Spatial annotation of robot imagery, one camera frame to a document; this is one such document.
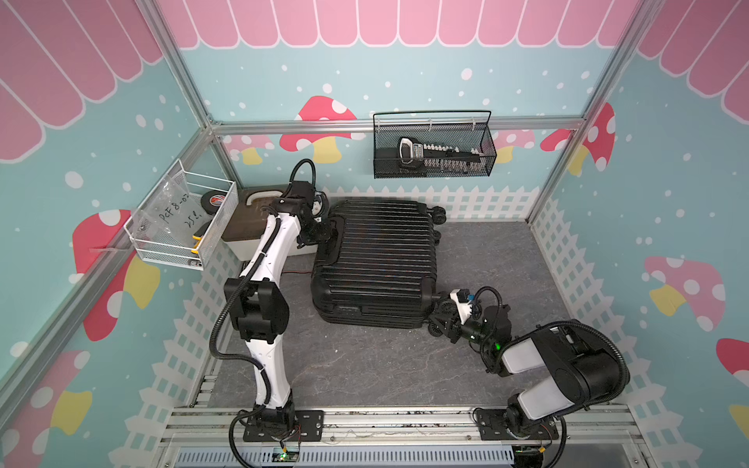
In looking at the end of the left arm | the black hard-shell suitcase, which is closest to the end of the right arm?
the black hard-shell suitcase

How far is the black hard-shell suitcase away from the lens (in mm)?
788

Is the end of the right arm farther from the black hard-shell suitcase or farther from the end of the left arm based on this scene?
the end of the left arm
